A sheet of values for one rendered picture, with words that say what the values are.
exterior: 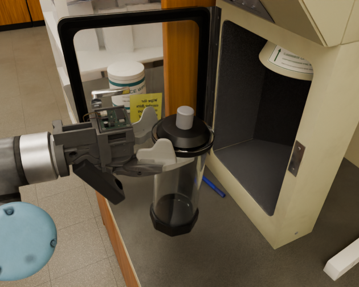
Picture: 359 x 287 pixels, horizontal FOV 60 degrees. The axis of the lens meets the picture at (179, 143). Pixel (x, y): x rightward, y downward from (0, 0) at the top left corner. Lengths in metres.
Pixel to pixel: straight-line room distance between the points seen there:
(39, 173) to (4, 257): 0.17
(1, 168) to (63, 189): 1.81
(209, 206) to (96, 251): 1.18
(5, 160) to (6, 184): 0.04
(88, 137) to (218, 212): 0.44
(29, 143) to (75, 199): 1.72
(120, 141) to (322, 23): 0.31
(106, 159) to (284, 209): 0.37
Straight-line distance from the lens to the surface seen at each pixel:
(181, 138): 0.50
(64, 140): 0.48
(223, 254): 0.75
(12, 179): 0.50
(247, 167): 0.83
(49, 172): 0.49
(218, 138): 0.85
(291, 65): 0.59
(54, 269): 1.92
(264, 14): 0.52
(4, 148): 0.50
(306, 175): 0.62
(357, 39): 0.50
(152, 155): 0.49
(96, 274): 1.84
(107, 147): 0.47
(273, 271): 0.75
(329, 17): 0.44
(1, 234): 0.35
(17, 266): 0.35
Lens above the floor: 1.56
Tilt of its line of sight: 38 degrees down
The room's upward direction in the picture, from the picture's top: straight up
